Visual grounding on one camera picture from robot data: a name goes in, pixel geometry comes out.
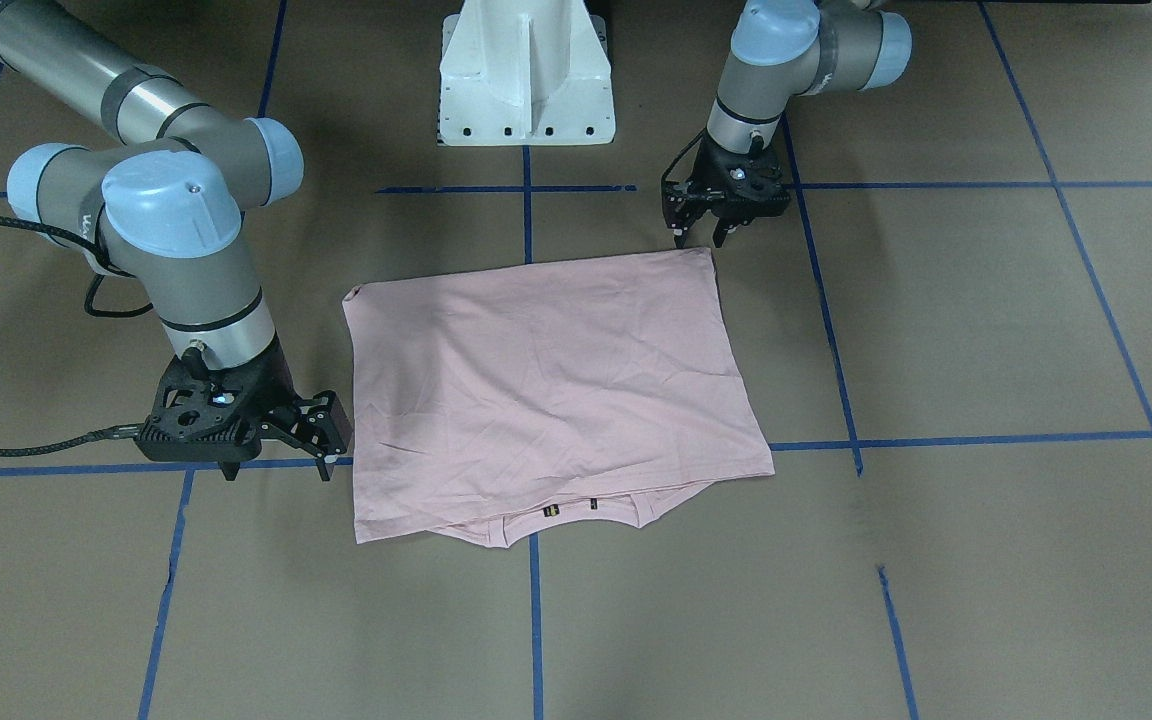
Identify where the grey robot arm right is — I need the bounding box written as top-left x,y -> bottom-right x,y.
0,1 -> 353,480

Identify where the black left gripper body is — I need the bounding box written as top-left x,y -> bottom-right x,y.
662,135 -> 791,223

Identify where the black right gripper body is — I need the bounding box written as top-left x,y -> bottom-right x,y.
134,338 -> 300,465

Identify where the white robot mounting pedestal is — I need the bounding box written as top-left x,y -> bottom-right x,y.
435,1 -> 617,147

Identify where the pink Snoopy t-shirt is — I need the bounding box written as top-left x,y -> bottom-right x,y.
342,247 -> 774,548

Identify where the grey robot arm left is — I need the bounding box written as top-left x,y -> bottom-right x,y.
660,1 -> 914,249

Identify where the black braided cable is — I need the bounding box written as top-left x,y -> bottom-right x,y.
0,425 -> 142,458

